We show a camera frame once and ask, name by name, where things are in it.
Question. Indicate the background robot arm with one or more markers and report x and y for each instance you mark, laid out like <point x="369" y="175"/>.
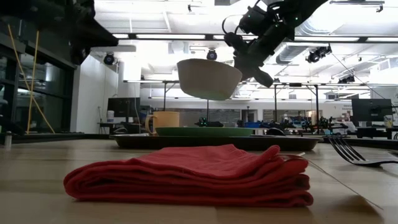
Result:
<point x="211" y="124"/>

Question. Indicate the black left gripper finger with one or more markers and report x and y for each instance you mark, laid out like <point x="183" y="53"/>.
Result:
<point x="99" y="40"/>
<point x="99" y="29"/>

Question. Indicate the red cloth napkin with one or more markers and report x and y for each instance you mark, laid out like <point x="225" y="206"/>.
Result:
<point x="186" y="174"/>

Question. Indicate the grey bowl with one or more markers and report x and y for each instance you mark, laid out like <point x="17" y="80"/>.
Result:
<point x="208" y="79"/>

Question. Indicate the small silver post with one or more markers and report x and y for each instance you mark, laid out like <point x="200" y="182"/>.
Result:
<point x="8" y="140"/>

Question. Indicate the black ceiling spotlight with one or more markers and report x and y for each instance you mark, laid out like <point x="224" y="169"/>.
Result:
<point x="317" y="54"/>
<point x="211" y="55"/>
<point x="109" y="59"/>

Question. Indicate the dark brown plastic tray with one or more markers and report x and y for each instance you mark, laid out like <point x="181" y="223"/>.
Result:
<point x="140" y="142"/>

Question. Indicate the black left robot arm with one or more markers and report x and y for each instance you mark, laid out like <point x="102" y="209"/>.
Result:
<point x="31" y="12"/>

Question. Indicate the black computer monitor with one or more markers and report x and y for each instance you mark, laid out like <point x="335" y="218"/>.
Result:
<point x="124" y="107"/>
<point x="371" y="110"/>

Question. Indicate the black metal table frame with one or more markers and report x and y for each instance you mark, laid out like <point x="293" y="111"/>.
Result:
<point x="46" y="137"/>

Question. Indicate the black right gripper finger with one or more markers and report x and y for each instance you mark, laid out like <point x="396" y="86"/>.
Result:
<point x="245" y="67"/>

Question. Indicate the green plate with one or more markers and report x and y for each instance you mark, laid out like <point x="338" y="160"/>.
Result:
<point x="202" y="132"/>

